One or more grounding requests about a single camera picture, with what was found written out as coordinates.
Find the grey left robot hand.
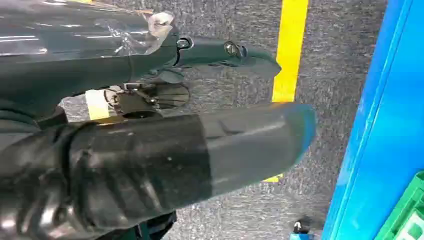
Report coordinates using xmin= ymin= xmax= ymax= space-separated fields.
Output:
xmin=0 ymin=0 xmax=317 ymax=240

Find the pale yellow floor tape piece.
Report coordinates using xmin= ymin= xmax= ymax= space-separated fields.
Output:
xmin=85 ymin=89 xmax=111 ymax=121

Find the black robot leg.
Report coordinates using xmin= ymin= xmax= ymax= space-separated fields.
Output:
xmin=99 ymin=211 xmax=178 ymax=240

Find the yellow floor tape strip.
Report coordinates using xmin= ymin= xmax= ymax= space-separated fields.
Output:
xmin=263 ymin=0 xmax=311 ymax=183

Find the blue metal cart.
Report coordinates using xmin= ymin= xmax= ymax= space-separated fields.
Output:
xmin=321 ymin=0 xmax=424 ymax=240

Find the green plastic crate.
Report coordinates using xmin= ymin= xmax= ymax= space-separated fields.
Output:
xmin=374 ymin=171 xmax=424 ymax=240

